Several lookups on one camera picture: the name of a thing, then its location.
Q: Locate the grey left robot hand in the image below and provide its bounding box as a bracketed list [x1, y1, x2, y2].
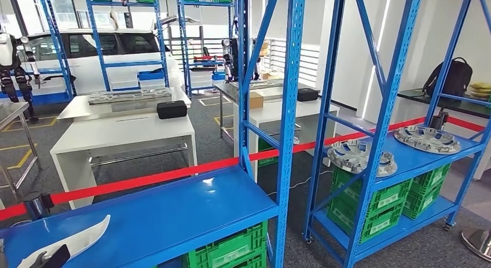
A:
[27, 251, 50, 268]

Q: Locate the white curved car trim part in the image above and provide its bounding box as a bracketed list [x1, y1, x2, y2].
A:
[17, 215, 111, 268]

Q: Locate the long grey metal part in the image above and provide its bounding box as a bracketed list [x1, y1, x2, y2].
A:
[230, 79, 285, 91]
[87, 87, 173, 105]

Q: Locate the red barrier belt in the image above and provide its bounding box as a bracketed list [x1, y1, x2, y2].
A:
[446, 116, 486, 134]
[0, 203, 28, 222]
[50, 116, 427, 205]

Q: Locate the black-topped barrier stanchion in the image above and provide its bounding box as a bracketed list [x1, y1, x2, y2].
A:
[428, 111, 449, 131]
[22, 191, 54, 221]

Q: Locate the blue steel shelving rack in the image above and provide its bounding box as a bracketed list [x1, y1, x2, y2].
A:
[0, 0, 306, 268]
[176, 0, 240, 98]
[84, 0, 170, 93]
[303, 0, 491, 268]
[0, 0, 78, 106]

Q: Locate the white desk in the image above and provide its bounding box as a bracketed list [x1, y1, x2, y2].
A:
[233, 99, 340, 183]
[50, 112, 198, 210]

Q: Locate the white car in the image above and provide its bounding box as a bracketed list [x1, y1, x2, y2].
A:
[15, 28, 185, 96]

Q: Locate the black case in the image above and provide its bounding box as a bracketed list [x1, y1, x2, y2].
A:
[296, 87, 320, 103]
[156, 100, 188, 120]

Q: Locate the white black humanoid robot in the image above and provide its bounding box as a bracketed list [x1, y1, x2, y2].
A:
[221, 36, 263, 83]
[0, 24, 41, 123]

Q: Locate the silver wheel hubcap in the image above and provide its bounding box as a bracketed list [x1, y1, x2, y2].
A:
[327, 138, 398, 178]
[394, 125, 462, 155]

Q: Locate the white slatted railing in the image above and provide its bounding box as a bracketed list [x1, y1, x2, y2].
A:
[265, 38, 321, 89]

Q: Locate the chrome barrier stanchion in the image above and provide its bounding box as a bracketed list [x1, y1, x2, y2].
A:
[460, 226, 491, 261]

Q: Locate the black backpack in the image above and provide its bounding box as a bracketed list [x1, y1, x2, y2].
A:
[422, 57, 473, 98]

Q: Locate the yellow items stack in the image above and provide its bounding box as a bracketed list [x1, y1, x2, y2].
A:
[470, 82, 491, 100]

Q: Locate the steel frame table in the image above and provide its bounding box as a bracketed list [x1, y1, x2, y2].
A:
[0, 101, 43, 202]

